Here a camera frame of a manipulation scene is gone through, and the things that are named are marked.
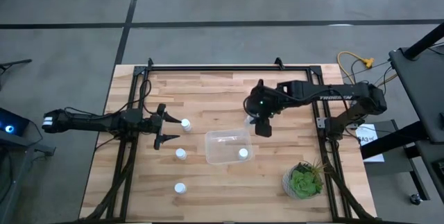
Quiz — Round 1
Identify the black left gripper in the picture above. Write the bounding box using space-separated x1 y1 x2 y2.
144 103 183 150

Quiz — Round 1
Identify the clear plastic basket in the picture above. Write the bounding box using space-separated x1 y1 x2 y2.
204 128 254 165

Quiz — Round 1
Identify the succulent in white patterned pot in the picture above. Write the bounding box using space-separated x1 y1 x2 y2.
281 160 327 200

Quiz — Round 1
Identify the white paper sheet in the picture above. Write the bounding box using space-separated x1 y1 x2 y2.
355 123 386 164

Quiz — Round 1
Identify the black device with blue light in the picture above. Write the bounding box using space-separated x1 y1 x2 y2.
0 107 31 137

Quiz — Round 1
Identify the black equipment cart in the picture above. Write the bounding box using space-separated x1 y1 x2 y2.
359 21 444 206

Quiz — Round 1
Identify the black stand leg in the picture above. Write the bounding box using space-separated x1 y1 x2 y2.
0 58 33 79

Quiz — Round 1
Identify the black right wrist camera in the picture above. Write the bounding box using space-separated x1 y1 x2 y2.
255 117 273 139

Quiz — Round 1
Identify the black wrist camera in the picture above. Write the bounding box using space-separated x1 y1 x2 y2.
255 117 273 139
123 107 144 123

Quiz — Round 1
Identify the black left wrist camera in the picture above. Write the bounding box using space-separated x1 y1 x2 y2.
123 107 144 123

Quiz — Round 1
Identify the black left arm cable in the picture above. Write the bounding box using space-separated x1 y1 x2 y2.
64 79 153 121

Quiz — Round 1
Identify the black aluminium table frame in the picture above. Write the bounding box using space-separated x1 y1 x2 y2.
78 57 379 224

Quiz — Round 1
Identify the yellow extension cable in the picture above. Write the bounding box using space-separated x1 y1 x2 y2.
336 50 375 85

